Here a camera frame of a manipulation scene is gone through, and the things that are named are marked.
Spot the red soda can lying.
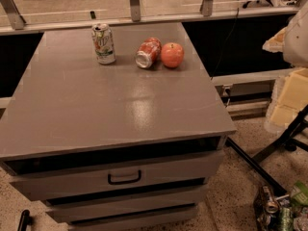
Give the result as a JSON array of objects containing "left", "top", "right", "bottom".
[{"left": 135, "top": 38, "right": 162, "bottom": 68}]

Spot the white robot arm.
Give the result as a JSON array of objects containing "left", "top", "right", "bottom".
[{"left": 263, "top": 3, "right": 308, "bottom": 133}]

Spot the white green 7up can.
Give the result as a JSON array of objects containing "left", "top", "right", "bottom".
[{"left": 91, "top": 23, "right": 116, "bottom": 64}]

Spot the grey drawer cabinet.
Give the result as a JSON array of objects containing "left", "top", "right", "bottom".
[{"left": 0, "top": 23, "right": 235, "bottom": 231}]

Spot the black metal stand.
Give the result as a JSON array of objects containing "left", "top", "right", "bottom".
[{"left": 226, "top": 105, "right": 308, "bottom": 195}]

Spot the red apple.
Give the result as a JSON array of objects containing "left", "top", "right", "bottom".
[{"left": 161, "top": 42, "right": 184, "bottom": 68}]

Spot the green white packet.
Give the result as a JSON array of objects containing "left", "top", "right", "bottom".
[{"left": 291, "top": 181, "right": 308, "bottom": 206}]

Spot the dark crushed can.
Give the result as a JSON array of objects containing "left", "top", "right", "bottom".
[{"left": 253, "top": 185, "right": 279, "bottom": 231}]

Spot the black handle at floor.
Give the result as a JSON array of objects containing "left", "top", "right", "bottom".
[{"left": 17, "top": 210, "right": 33, "bottom": 231}]

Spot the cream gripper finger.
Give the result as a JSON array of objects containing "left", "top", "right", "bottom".
[
  {"left": 262, "top": 28, "right": 286, "bottom": 53},
  {"left": 264, "top": 68, "right": 308, "bottom": 133}
]

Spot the black cable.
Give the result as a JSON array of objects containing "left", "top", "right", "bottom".
[{"left": 210, "top": 7, "right": 241, "bottom": 79}]

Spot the black drawer handle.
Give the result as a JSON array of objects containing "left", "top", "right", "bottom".
[{"left": 107, "top": 169, "right": 142, "bottom": 186}]

